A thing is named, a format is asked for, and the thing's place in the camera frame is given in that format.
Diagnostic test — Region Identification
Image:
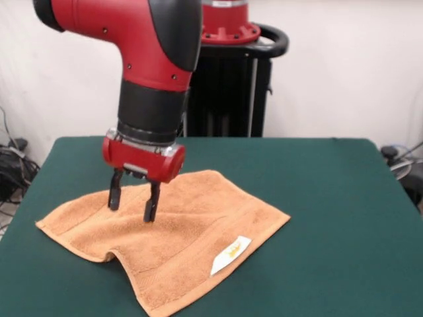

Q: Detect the grey round disc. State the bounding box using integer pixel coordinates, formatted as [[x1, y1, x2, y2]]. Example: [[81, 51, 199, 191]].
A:
[[389, 158, 414, 181]]

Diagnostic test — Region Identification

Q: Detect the dark green table cloth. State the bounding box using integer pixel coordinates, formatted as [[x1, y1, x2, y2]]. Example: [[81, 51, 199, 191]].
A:
[[0, 137, 423, 317]]

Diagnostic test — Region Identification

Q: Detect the orange terry towel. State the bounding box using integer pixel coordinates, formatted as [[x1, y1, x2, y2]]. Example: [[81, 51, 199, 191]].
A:
[[35, 169, 291, 316]]

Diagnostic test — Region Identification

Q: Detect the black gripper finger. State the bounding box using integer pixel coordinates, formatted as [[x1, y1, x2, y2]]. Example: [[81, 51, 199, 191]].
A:
[[142, 180, 162, 223], [107, 168, 124, 211]]

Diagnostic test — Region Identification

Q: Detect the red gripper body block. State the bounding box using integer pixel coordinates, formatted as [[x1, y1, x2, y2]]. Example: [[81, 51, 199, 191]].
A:
[[101, 133, 186, 184]]

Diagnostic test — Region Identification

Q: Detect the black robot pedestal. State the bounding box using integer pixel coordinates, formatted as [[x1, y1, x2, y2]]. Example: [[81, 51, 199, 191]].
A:
[[183, 21, 290, 138]]

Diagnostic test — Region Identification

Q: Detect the black cable bundle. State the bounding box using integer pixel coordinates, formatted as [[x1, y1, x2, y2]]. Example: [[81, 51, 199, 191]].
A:
[[0, 105, 42, 212]]

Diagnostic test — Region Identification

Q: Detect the black bulky object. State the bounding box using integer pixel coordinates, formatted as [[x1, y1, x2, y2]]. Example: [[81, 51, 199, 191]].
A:
[[401, 171, 423, 212]]

